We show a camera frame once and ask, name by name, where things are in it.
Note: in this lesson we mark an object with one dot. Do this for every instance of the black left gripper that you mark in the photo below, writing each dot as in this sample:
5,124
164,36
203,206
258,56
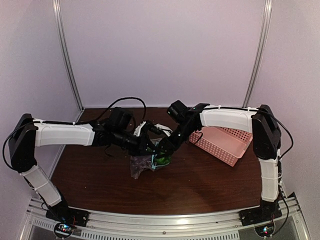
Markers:
141,147

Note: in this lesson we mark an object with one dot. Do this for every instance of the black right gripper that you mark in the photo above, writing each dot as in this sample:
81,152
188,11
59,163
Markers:
168,150

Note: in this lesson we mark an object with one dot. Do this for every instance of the green chayote squash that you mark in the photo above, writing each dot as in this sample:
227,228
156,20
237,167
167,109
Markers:
161,162

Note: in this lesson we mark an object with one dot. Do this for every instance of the clear zip top bag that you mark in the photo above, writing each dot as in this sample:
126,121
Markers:
152,168

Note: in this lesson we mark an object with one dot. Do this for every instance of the dark red grape bunch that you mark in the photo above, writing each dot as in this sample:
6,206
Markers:
139,164

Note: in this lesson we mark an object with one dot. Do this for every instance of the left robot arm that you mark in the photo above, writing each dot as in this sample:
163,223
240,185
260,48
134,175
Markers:
30,133

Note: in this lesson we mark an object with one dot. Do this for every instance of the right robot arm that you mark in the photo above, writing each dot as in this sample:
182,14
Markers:
260,122

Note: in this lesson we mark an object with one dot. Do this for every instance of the pink perforated plastic basket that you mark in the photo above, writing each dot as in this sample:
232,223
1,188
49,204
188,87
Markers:
227,144

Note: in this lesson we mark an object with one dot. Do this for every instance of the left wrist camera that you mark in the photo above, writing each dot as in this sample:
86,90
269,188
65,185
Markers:
141,129

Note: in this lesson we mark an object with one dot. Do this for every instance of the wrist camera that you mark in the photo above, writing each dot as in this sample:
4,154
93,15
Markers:
161,129
141,129

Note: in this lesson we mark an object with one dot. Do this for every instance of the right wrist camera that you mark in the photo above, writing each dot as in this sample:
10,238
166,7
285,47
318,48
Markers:
161,129

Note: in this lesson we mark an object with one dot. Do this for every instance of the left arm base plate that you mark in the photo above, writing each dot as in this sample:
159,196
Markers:
67,217

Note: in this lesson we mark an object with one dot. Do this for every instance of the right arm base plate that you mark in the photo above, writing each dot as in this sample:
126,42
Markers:
258,215

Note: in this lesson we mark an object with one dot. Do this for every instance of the front aluminium rail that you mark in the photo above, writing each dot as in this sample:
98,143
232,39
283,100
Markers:
223,225

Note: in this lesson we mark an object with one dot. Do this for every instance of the right aluminium frame post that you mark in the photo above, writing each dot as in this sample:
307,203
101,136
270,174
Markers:
263,36

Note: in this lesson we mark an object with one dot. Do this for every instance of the aluminium frame post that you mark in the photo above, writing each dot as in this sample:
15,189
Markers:
65,53
263,36

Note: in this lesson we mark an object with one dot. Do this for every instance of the left aluminium frame post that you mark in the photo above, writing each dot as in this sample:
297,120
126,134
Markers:
65,53

